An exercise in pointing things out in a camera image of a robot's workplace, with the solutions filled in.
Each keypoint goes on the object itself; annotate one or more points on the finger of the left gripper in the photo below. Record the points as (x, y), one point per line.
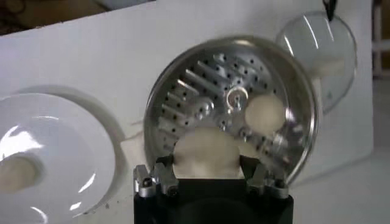
(330, 9)

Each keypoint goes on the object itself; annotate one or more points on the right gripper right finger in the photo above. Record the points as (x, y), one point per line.
(259, 176)

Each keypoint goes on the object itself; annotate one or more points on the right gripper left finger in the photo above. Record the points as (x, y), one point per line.
(164, 178)

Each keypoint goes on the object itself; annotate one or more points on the white steamed baozi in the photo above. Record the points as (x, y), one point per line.
(207, 152)
(265, 114)
(15, 178)

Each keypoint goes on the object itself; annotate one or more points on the stainless steel steamer basket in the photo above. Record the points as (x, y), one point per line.
(195, 82)

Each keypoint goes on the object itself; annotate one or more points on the white round plate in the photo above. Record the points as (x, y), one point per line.
(76, 137)

